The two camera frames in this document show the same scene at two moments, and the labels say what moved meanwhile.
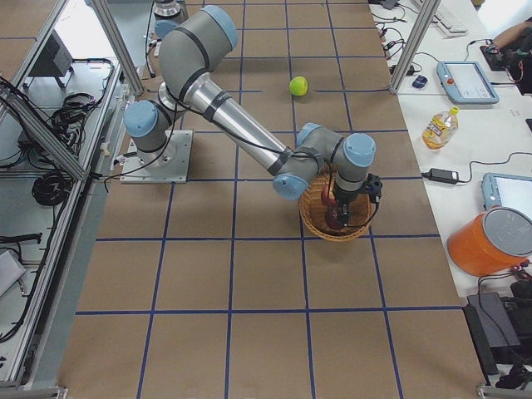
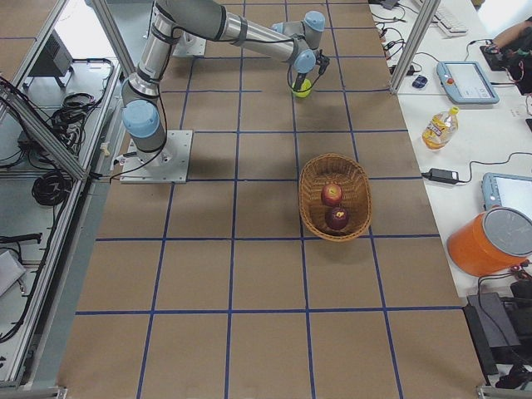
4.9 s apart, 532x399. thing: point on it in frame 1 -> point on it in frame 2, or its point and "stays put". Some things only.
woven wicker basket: x=312 y=211 stays put
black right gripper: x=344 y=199 -> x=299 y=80
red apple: x=325 y=196 stays put
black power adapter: x=442 y=175 stays put
